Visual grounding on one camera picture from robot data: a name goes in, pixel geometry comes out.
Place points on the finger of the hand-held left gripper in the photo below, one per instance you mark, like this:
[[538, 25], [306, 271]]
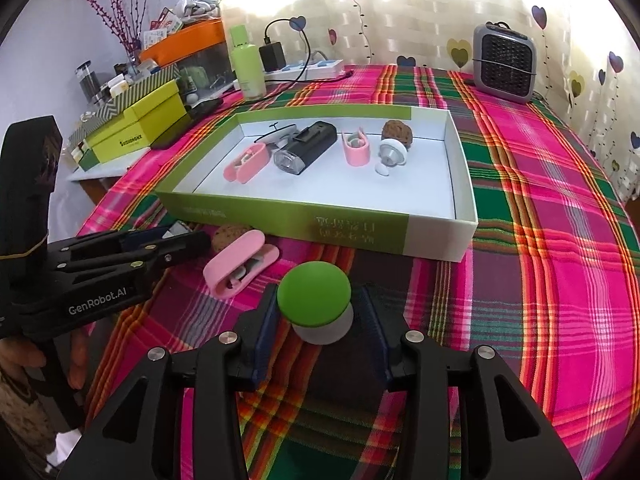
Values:
[[175, 252], [145, 237]]

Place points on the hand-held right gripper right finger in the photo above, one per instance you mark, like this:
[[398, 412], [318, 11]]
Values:
[[374, 340]]

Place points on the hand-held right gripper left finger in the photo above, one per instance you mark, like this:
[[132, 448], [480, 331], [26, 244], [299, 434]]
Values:
[[262, 340]]

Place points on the brown walnut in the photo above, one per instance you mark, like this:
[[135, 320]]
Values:
[[227, 237], [397, 132]]

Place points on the green top white knob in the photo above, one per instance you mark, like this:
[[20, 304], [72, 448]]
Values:
[[312, 295]]

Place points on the green and white cardboard box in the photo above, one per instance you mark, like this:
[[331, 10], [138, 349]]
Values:
[[350, 195]]

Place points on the small white gadget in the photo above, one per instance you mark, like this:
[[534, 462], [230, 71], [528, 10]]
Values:
[[275, 134]]

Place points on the white round knob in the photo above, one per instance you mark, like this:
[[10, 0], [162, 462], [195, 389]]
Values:
[[392, 152]]

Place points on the person's left hand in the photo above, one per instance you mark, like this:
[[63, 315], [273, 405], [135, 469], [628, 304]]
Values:
[[80, 355]]

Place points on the white side table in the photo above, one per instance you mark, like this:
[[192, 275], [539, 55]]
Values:
[[100, 172]]

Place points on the yellow-green shoe box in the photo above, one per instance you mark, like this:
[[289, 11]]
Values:
[[145, 120]]

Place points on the glass jar with black lid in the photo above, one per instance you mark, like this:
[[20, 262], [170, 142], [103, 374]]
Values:
[[89, 82]]

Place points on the black phone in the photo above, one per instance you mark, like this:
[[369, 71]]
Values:
[[190, 120]]

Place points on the chevron patterned box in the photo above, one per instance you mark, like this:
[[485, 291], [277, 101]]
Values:
[[125, 95]]

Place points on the black bike light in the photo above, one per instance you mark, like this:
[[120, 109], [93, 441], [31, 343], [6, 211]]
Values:
[[305, 147]]

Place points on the plaid blanket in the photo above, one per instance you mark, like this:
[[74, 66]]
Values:
[[540, 285]]

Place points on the glass tank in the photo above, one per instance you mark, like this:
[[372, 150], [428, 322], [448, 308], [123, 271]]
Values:
[[205, 72]]

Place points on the decorative red branches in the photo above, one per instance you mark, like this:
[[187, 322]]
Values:
[[122, 10]]

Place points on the green bottle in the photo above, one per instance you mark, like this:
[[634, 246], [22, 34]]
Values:
[[247, 67]]

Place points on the black charger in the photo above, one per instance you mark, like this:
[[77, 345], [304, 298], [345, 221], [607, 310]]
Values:
[[273, 57]]

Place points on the orange box with clutter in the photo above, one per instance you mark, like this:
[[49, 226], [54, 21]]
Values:
[[175, 15]]

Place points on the white power strip with charger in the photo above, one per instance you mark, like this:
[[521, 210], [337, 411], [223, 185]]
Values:
[[305, 60]]

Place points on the grey fan heater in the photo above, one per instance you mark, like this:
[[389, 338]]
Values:
[[505, 65]]

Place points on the heart print curtain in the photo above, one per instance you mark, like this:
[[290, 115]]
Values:
[[425, 10]]

